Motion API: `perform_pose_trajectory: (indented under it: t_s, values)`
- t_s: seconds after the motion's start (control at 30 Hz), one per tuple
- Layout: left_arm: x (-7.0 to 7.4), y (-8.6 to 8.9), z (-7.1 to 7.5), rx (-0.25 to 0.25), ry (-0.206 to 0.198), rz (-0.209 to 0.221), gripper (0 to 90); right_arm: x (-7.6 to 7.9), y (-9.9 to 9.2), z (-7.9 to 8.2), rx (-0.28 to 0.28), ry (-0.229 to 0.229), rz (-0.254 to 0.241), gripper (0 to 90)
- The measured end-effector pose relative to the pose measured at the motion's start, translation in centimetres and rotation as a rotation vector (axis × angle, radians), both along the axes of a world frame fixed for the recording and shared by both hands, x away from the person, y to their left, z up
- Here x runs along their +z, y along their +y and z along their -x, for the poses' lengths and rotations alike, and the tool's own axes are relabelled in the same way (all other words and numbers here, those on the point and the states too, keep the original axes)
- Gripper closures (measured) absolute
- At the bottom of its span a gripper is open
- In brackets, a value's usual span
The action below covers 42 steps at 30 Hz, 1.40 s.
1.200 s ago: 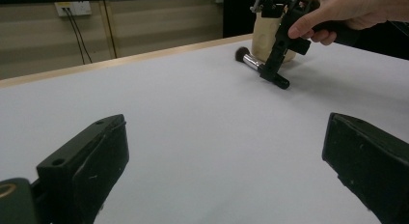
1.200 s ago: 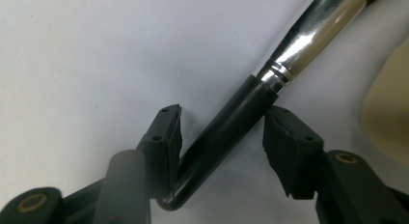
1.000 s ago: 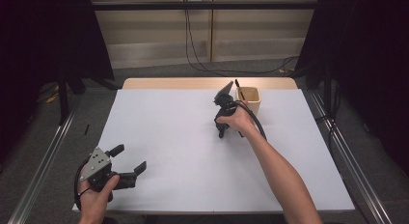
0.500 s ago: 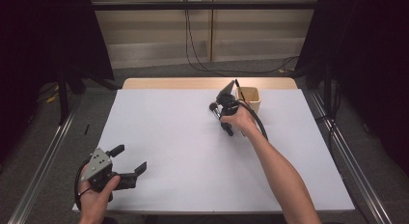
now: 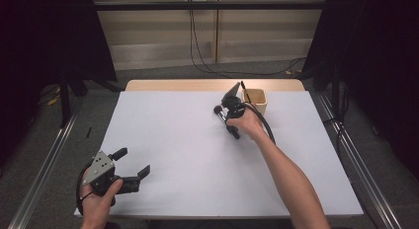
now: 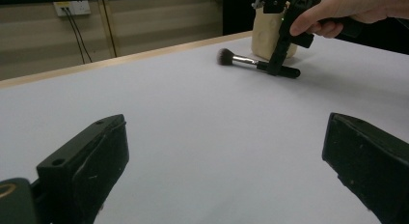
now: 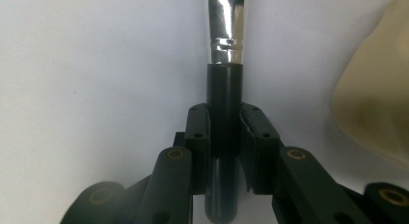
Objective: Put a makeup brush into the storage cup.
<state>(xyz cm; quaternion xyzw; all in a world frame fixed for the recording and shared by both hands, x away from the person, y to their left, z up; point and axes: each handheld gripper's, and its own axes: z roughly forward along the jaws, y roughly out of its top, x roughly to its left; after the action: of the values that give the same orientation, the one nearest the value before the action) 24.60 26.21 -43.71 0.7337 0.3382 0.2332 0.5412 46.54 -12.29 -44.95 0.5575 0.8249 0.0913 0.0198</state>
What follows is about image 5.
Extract black horizontal bar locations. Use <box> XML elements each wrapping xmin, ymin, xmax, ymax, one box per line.
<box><xmin>93</xmin><ymin>1</ymin><xmax>325</xmax><ymax>11</ymax></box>

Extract black wall cable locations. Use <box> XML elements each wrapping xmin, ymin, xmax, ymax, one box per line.
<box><xmin>188</xmin><ymin>0</ymin><xmax>307</xmax><ymax>77</ymax></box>

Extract aluminium rail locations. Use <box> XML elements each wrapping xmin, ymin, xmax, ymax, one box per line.
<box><xmin>317</xmin><ymin>92</ymin><xmax>403</xmax><ymax>229</ymax></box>
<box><xmin>8</xmin><ymin>100</ymin><xmax>83</xmax><ymax>229</ymax></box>

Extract right hand-held gripper cable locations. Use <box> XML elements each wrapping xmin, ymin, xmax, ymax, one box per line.
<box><xmin>241</xmin><ymin>103</ymin><xmax>277</xmax><ymax>145</ymax></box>

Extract person's right hand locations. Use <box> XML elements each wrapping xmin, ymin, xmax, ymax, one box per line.
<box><xmin>226</xmin><ymin>109</ymin><xmax>266</xmax><ymax>141</ymax></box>

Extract white table sheet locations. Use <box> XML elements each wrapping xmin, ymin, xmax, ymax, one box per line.
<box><xmin>73</xmin><ymin>90</ymin><xmax>365</xmax><ymax>219</ymax></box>

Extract beige square cup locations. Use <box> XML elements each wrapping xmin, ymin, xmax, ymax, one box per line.
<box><xmin>241</xmin><ymin>88</ymin><xmax>269</xmax><ymax>116</ymax></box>

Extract left hand-held gripper cable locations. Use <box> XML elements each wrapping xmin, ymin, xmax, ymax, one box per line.
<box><xmin>75</xmin><ymin>159</ymin><xmax>95</xmax><ymax>217</ymax></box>

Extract black curtain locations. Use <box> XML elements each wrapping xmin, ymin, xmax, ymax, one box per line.
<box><xmin>300</xmin><ymin>0</ymin><xmax>419</xmax><ymax>181</ymax></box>
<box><xmin>0</xmin><ymin>0</ymin><xmax>118</xmax><ymax>168</ymax></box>

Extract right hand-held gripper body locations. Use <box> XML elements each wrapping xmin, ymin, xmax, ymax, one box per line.
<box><xmin>220</xmin><ymin>81</ymin><xmax>247</xmax><ymax>120</ymax></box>

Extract black metal stand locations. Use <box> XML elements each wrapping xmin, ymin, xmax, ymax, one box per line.
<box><xmin>58</xmin><ymin>69</ymin><xmax>88</xmax><ymax>128</ymax></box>

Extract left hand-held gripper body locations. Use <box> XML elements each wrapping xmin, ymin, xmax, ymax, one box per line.
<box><xmin>82</xmin><ymin>150</ymin><xmax>142</xmax><ymax>196</ymax></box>

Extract person's left hand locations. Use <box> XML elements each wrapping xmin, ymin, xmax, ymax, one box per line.
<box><xmin>80</xmin><ymin>171</ymin><xmax>125</xmax><ymax>229</ymax></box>

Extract hand-held gripper cable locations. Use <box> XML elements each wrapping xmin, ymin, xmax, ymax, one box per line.
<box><xmin>75</xmin><ymin>159</ymin><xmax>95</xmax><ymax>217</ymax></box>
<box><xmin>241</xmin><ymin>103</ymin><xmax>277</xmax><ymax>145</ymax></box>

